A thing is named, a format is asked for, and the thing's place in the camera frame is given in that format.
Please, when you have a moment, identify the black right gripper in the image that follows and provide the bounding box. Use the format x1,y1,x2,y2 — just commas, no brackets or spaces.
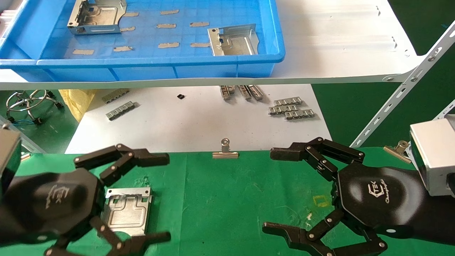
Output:
262,137,428,256

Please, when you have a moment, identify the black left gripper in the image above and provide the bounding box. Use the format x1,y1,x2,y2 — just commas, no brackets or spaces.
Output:
4,144,172,256

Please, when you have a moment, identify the silver sheet metal bracket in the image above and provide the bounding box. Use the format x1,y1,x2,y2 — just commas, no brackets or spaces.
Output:
67,0,127,35
101,187,154,238
208,23,260,57

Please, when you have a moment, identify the green table cloth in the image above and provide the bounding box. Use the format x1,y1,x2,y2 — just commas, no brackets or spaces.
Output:
0,146,455,256

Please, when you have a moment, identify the yellow cloth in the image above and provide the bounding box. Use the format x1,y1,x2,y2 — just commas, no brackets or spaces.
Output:
58,89,97,123

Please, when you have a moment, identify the chrome stool base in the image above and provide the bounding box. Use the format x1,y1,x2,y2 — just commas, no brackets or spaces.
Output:
5,90,65,125

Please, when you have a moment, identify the blue plastic bin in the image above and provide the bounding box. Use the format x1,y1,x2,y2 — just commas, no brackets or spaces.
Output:
0,0,286,82

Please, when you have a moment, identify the white shelf board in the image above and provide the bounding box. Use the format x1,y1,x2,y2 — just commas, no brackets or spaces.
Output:
0,0,427,91

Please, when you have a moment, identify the grey perforated shelf post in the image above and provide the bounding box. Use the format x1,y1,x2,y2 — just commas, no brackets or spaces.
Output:
432,100,455,121
349,21,455,148
0,116,46,154

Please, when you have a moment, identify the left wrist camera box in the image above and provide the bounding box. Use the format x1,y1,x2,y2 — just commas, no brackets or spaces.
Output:
0,124,22,194

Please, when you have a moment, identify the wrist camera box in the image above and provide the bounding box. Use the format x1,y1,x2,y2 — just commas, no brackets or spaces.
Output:
405,114,455,197
0,124,22,194

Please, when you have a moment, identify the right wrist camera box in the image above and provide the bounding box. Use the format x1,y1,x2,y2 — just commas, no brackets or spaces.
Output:
405,114,455,197

